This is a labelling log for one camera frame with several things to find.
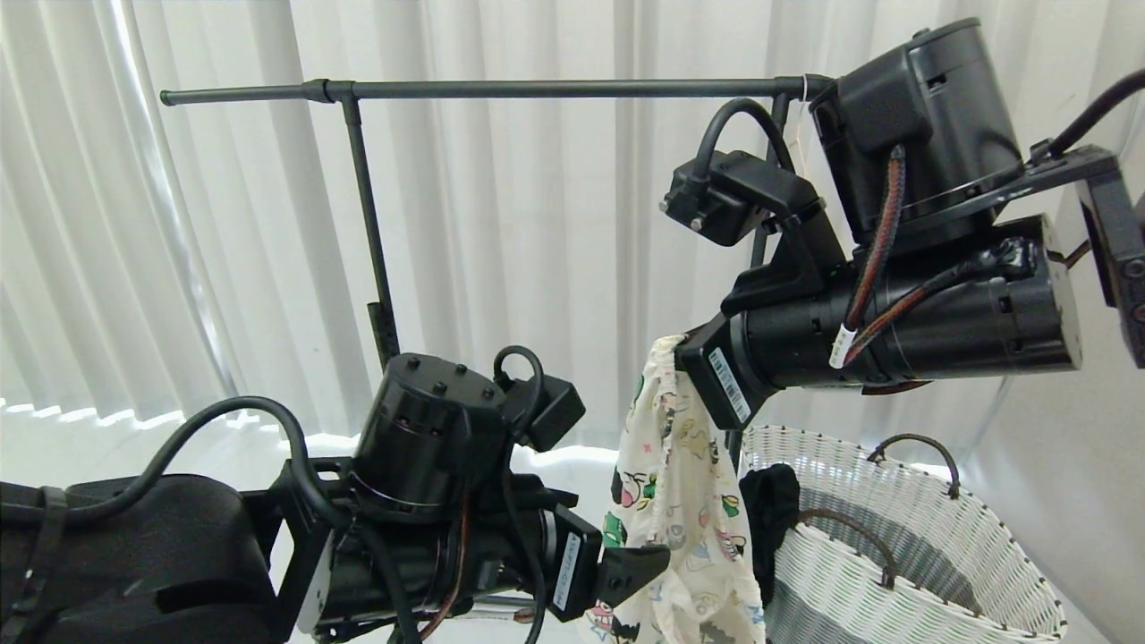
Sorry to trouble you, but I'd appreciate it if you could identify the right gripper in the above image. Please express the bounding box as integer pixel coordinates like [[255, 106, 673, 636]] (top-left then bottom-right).
[[674, 213, 1084, 431]]

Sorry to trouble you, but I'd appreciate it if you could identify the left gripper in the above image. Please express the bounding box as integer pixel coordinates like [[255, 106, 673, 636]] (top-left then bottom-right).
[[300, 486, 672, 632]]

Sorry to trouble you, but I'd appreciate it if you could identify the cream printed garment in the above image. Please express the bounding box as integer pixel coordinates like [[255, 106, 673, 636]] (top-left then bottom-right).
[[580, 335, 768, 644]]

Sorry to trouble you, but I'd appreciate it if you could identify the white laundry basket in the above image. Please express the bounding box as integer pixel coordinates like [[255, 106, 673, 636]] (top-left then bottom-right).
[[736, 424, 1071, 644]]

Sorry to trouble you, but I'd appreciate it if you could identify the black clothes rack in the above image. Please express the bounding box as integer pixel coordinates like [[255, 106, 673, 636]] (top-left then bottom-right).
[[159, 74, 837, 475]]

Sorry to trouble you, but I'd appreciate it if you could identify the black garment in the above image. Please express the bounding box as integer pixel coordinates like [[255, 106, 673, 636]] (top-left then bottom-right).
[[740, 462, 802, 611]]

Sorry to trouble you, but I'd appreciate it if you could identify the white curtain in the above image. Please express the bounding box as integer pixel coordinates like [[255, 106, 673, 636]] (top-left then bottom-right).
[[0, 0, 1130, 453]]

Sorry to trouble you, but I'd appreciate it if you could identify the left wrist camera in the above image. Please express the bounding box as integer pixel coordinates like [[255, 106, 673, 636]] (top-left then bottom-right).
[[494, 344, 588, 453]]

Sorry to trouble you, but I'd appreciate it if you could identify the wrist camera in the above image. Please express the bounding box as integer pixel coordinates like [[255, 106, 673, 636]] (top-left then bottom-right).
[[494, 344, 588, 453], [659, 97, 852, 316]]

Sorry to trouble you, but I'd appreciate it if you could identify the black cable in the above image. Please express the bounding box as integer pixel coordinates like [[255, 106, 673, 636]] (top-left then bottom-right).
[[63, 395, 354, 533], [1029, 68, 1145, 164]]

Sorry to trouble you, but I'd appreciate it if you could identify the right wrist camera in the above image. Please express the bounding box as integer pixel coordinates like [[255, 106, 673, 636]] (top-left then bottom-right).
[[659, 97, 852, 316]]

